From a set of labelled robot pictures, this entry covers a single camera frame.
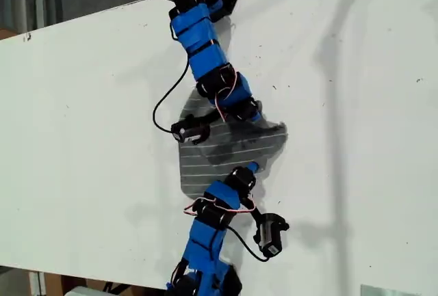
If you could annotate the grey striped square towel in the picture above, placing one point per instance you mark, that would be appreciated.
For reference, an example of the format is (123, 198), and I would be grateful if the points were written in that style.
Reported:
(195, 159)

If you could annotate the white plastic container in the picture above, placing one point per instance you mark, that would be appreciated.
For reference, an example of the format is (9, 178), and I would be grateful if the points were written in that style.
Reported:
(85, 292)

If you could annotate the white table leg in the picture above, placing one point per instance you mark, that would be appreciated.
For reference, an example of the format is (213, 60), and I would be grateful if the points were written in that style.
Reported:
(36, 284)

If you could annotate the brown cardboard piece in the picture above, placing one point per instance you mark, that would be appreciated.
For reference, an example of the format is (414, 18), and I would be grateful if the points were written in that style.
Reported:
(7, 33)

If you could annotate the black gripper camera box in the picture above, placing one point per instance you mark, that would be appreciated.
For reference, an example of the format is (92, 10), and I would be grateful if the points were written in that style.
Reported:
(269, 238)
(190, 132)

